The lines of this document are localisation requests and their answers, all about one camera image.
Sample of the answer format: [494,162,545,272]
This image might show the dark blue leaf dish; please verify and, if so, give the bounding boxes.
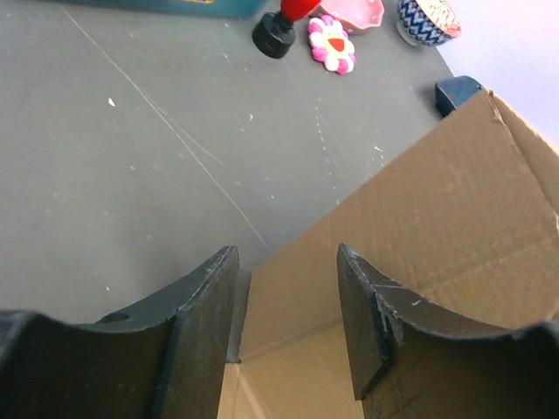
[434,75,485,118]

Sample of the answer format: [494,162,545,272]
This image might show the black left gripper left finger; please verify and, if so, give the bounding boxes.
[1,246,239,418]

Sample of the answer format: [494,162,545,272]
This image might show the teal plastic basin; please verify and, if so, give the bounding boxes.
[59,0,267,18]

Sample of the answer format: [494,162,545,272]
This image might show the pink polka dot plate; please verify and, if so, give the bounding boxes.
[312,0,385,33]

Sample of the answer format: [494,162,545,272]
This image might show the red black stamp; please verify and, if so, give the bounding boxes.
[252,0,321,59]

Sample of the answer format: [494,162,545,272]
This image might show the brown cardboard box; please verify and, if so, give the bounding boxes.
[218,92,558,418]

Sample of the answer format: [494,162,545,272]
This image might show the pink flower toy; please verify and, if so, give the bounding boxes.
[307,15,356,75]

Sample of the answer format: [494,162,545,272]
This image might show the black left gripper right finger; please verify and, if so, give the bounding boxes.
[337,244,558,418]

